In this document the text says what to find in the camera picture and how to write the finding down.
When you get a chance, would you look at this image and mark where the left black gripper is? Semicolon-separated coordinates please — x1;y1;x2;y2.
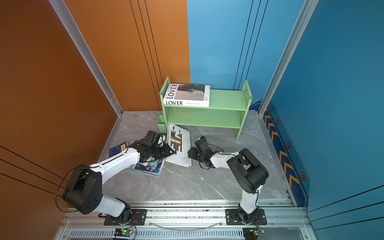
151;143;177;161

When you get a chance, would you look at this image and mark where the white book with brown pattern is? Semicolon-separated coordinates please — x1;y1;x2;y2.
166;124;192;168

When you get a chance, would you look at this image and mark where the LOVER black white book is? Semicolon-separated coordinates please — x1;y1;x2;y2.
163;84;211;108

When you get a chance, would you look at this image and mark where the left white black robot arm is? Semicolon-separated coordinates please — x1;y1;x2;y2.
62;131;175;225

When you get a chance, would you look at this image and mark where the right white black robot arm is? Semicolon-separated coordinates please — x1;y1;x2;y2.
188;137;269;226

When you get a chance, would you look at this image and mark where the colourful teal magazine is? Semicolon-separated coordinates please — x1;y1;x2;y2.
131;158;165;178

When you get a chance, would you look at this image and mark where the small green pen holder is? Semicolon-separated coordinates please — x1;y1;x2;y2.
157;115;167;133

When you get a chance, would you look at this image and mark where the green wooden two-tier shelf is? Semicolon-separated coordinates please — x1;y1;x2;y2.
162;81;253;139

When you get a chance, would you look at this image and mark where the navy book far left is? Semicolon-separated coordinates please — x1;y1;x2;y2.
109;142;128;158

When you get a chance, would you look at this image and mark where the left green circuit board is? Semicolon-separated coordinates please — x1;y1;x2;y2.
114;228;135;240

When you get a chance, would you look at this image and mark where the right circuit board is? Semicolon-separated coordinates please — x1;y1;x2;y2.
243;228;265;240

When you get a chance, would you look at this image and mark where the aluminium rail frame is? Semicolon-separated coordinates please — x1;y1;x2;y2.
56;199;316;240

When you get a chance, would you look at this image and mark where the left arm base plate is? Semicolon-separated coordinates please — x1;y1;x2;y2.
104;209;148;227

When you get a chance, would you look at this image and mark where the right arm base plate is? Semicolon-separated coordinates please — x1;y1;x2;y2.
225;208;268;226

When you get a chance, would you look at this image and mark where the left aluminium corner post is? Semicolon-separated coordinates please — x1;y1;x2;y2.
49;0;123;117

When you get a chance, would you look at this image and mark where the aluminium corner post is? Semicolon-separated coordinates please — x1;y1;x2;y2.
49;0;123;117
258;0;319;117

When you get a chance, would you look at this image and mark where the right aluminium corner post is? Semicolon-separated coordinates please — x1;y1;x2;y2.
258;0;319;117

